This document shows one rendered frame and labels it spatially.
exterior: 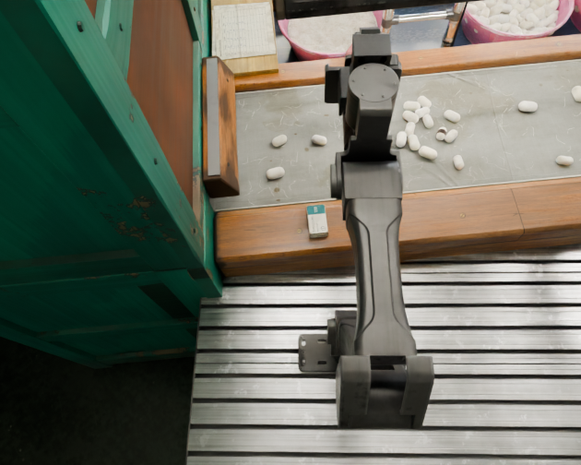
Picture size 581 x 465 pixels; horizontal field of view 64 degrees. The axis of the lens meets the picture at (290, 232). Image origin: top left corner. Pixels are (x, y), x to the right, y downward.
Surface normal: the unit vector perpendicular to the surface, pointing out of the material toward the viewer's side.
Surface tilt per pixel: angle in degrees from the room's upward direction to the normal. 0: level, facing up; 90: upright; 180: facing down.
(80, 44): 90
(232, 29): 0
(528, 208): 0
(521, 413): 0
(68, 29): 90
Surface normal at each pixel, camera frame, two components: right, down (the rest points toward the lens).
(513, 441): -0.04, -0.41
